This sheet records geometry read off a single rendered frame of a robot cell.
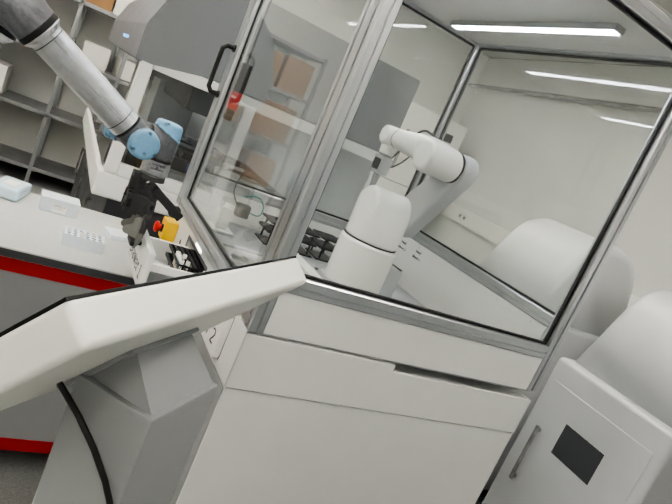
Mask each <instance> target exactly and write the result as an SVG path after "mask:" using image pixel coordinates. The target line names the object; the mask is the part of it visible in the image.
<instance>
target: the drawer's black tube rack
mask: <svg viewBox="0 0 672 504"><path fill-rule="evenodd" d="M175 246H176V248H177V250H178V251H180V252H181V255H182V256H183V254H186V255H187V258H186V259H184V265H185V264H186V261H190V262H191V263H190V266H189V267H188V266H186V265H185V266H184V267H182V268H181V270H184V268H188V270H187V272H191V273H195V274H196V273H202V272H203V271H204V270H205V269H204V267H203V265H202V263H201V261H200V259H199V257H198V255H197V253H196V252H195V250H192V249H189V248H185V247H181V246H178V245H175ZM165 256H166V258H167V261H168V265H169V266H170V267H171V268H174V266H173V264H172V262H173V260H174V256H173V254H172V253H169V252H166V253H165Z"/></svg>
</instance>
